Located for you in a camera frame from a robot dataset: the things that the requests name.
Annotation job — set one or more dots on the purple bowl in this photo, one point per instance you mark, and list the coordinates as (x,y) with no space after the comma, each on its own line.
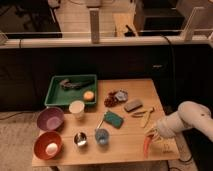
(50,119)

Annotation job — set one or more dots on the white angled bracket right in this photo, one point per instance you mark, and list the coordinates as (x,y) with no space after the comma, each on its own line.
(193,20)

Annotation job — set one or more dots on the teal sponge block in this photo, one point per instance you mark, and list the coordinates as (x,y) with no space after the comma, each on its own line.
(113,119)

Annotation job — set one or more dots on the dark toy in tray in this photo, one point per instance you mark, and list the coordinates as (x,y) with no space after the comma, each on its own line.
(68,84)

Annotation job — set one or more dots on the white paper cup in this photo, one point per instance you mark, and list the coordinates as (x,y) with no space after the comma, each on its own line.
(77,109)

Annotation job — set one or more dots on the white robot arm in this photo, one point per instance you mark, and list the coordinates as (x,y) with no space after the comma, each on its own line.
(188,115)

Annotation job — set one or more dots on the small metal cup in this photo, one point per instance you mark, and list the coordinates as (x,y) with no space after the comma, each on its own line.
(80,139)

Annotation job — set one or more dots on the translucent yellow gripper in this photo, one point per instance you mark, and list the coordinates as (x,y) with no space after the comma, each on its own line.
(153,134)

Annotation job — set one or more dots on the wooden spoon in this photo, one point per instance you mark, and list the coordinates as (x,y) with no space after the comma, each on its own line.
(146,116)

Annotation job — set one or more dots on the blue grey round object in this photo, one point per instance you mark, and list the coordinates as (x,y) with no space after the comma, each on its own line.
(121,96)

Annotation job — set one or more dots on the green plastic tray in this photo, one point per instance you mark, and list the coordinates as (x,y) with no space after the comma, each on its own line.
(56,96)

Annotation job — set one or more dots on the black object on far table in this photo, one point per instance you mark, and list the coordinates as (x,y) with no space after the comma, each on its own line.
(129,32)

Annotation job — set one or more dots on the red bowl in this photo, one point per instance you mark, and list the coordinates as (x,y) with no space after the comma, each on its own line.
(43,141)

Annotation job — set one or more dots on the orange ball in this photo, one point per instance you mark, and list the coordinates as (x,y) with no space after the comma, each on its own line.
(88,96)

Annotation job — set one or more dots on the white egg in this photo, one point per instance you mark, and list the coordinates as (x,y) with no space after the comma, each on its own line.
(51,149)

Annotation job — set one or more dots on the blue plastic cup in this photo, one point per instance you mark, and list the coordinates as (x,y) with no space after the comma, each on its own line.
(102,136)

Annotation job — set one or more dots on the small wooden utensil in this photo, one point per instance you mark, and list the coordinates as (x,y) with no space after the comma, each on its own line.
(138,114)

